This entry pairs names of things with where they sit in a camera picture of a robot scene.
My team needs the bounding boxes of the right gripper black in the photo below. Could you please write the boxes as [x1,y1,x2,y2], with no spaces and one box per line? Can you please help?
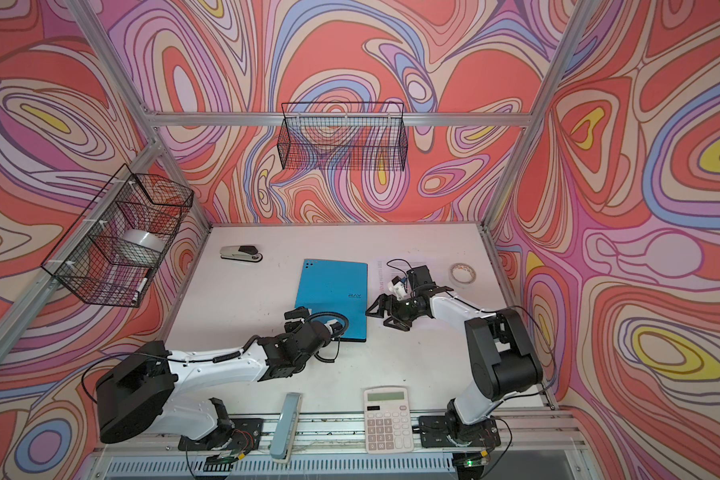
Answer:
[366,294,426,331]

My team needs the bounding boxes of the blue folder black inside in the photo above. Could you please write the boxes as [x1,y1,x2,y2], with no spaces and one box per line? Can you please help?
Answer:
[295,259,368,342]

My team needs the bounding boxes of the printed paper sheet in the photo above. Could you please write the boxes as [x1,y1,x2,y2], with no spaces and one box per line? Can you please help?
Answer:
[365,259,436,320]

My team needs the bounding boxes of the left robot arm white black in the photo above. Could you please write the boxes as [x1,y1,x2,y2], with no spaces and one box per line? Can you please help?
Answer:
[95,307,350,451]

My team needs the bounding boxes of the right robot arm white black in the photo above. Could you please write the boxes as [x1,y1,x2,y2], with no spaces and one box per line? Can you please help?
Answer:
[366,286,544,446]

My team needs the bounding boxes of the grey black stapler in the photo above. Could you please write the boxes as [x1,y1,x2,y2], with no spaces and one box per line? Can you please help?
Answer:
[219,245,263,263]

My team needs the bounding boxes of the clear tape roll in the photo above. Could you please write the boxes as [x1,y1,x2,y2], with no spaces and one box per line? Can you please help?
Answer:
[449,262,477,285]

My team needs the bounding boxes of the pink white calculator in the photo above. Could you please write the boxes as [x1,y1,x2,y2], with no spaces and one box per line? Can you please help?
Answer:
[363,386,414,455]

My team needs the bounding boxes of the light blue eraser bar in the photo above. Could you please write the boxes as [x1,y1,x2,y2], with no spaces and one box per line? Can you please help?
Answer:
[269,392,302,464]

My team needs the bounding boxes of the marker pen in basket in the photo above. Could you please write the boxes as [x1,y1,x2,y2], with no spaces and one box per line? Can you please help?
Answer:
[132,275,150,306]

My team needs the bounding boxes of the grey tape roll in basket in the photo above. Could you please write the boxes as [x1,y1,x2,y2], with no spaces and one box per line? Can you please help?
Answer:
[121,229,165,252]

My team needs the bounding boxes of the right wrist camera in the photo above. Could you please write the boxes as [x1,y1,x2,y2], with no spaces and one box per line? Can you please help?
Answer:
[388,265,435,300]

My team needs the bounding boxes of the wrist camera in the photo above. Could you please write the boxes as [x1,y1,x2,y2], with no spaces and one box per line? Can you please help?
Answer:
[388,265,435,300]
[325,319,348,338]

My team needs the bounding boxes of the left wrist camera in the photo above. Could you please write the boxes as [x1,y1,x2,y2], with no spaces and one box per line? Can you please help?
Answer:
[325,319,348,338]

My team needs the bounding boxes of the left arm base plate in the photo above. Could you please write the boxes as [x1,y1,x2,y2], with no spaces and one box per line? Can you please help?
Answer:
[178,417,264,452]

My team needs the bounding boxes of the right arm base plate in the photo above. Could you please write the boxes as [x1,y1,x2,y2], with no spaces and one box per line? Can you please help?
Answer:
[418,414,502,451]

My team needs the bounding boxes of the black wire basket back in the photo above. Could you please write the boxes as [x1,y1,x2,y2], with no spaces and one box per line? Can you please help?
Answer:
[277,100,408,171]

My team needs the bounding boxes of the black wire basket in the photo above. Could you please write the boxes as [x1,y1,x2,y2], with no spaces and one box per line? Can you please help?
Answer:
[277,100,408,171]
[42,165,194,308]

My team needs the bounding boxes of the black wire basket left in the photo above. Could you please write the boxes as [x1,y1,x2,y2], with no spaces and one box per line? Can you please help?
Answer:
[42,165,194,308]

